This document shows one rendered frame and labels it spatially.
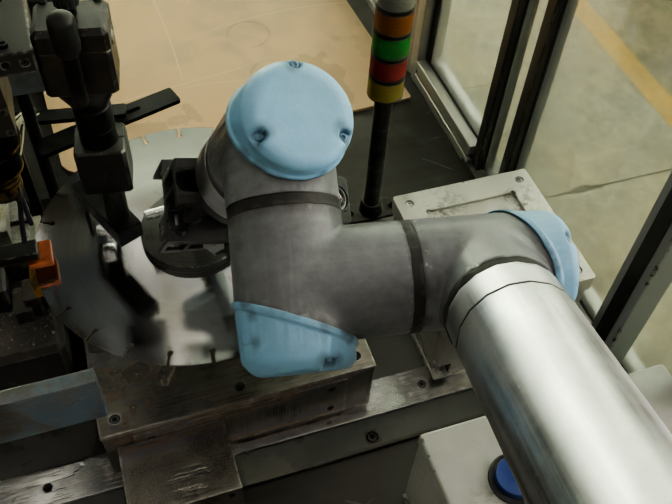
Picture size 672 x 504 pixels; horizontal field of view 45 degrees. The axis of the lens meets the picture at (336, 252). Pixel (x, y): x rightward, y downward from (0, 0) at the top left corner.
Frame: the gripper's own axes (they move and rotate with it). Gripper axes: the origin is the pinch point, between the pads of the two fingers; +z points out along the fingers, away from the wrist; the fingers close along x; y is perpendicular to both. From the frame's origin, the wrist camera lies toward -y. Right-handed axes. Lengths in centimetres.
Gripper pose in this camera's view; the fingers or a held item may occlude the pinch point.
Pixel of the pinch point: (215, 232)
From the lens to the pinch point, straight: 82.8
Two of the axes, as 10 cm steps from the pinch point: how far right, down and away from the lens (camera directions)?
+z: -3.4, 1.9, 9.2
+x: 1.1, 9.8, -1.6
